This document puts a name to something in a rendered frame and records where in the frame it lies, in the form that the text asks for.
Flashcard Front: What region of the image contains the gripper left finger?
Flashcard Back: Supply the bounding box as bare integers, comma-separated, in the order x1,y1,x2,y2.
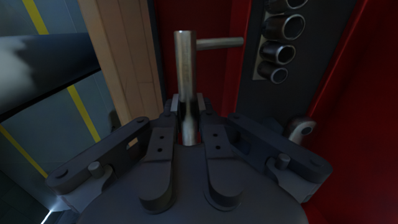
45,92,181,215

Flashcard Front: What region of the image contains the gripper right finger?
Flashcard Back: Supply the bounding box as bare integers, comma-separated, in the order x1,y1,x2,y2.
196,92,333,212

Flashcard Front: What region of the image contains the steel ratchet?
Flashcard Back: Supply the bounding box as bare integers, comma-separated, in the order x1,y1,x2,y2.
173,30,198,146

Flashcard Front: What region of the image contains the red tray with dark liner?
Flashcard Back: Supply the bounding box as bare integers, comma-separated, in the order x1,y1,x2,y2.
220,0,369,125

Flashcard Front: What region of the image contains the red toolbox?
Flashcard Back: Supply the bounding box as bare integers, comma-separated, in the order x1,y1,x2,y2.
154,0,398,224

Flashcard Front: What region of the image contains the steel rounded lug with hole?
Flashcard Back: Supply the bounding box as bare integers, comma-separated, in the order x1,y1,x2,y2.
284,116,318,146

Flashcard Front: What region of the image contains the dark steel socket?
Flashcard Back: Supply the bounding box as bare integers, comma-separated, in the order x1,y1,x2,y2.
258,40,297,66
264,0,309,15
256,60,289,85
262,13,307,42

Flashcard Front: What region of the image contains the steel round rod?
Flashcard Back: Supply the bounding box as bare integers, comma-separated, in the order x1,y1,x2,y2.
195,37,245,52

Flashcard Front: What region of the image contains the grey socket rail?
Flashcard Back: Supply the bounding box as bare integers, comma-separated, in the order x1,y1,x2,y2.
252,9,273,82

